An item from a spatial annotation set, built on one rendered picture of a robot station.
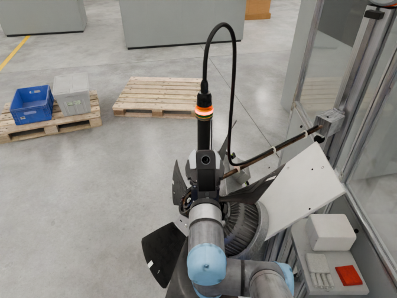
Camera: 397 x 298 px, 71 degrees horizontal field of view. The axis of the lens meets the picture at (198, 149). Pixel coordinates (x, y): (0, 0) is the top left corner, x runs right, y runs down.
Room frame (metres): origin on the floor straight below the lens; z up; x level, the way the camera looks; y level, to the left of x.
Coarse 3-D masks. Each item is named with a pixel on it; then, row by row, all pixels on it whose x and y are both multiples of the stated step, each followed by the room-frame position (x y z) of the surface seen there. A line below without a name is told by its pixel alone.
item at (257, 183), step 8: (280, 168) 0.63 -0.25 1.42; (272, 176) 0.59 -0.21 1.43; (256, 184) 0.58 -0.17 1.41; (264, 184) 0.55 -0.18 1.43; (232, 192) 0.62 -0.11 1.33; (240, 192) 0.58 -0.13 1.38; (248, 192) 0.55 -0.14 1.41; (256, 192) 0.53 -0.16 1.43; (264, 192) 0.51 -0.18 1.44; (224, 200) 0.57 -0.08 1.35; (232, 200) 0.55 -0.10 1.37; (240, 200) 0.52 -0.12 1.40; (248, 200) 0.50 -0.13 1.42; (256, 200) 0.49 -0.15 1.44
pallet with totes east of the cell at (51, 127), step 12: (96, 96) 3.57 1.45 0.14; (96, 108) 3.24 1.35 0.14; (0, 120) 2.95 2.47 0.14; (12, 120) 2.94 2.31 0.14; (48, 120) 2.94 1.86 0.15; (60, 120) 2.94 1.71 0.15; (72, 120) 2.94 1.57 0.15; (84, 120) 2.97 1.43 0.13; (96, 120) 3.02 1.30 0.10; (0, 132) 2.67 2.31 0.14; (12, 132) 2.70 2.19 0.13; (36, 132) 2.85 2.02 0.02; (48, 132) 2.82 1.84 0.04; (60, 132) 2.86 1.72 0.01
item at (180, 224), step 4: (180, 216) 0.68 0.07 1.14; (176, 220) 0.67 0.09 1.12; (184, 220) 0.66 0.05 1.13; (188, 220) 0.66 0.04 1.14; (176, 224) 0.66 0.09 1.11; (180, 224) 0.66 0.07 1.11; (184, 224) 0.66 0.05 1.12; (188, 224) 0.65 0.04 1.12; (180, 228) 0.65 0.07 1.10; (184, 228) 0.65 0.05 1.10; (184, 232) 0.64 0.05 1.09
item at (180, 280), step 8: (184, 248) 0.52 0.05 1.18; (184, 256) 0.49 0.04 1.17; (176, 264) 0.47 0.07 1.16; (184, 264) 0.47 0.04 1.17; (176, 272) 0.45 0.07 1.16; (184, 272) 0.44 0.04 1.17; (176, 280) 0.42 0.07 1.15; (184, 280) 0.42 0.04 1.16; (168, 288) 0.41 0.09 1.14; (176, 288) 0.40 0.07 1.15; (184, 288) 0.40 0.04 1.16; (192, 288) 0.39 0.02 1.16; (168, 296) 0.38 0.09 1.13; (176, 296) 0.38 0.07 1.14; (184, 296) 0.38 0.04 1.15; (192, 296) 0.37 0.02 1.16; (224, 296) 0.36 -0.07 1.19; (232, 296) 0.36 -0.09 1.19
